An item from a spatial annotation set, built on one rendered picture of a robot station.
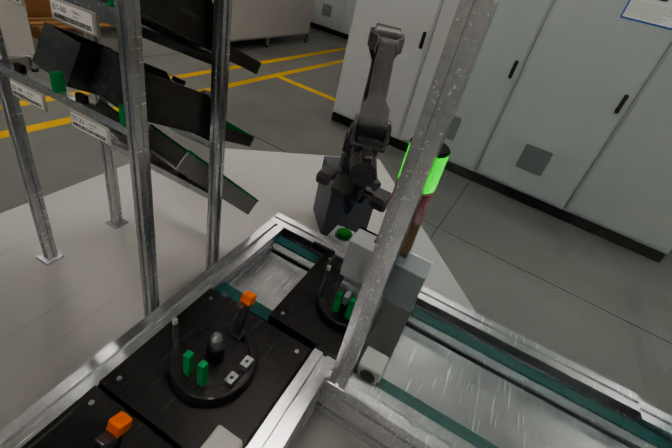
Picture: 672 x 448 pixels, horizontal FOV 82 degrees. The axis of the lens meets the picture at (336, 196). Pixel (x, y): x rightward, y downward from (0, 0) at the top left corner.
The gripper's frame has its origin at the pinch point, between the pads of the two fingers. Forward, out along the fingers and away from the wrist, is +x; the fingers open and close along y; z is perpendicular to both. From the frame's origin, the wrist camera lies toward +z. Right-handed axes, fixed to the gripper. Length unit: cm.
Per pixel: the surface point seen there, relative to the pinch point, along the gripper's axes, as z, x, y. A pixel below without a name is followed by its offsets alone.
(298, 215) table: -11.0, 21.1, -18.7
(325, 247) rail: 8.5, 9.2, -0.4
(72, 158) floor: -59, 112, -220
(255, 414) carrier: 50, 7, 10
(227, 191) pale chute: 19.4, -2.7, -22.3
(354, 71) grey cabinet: -283, 59, -119
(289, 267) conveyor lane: 15.2, 14.3, -5.8
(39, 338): 56, 19, -35
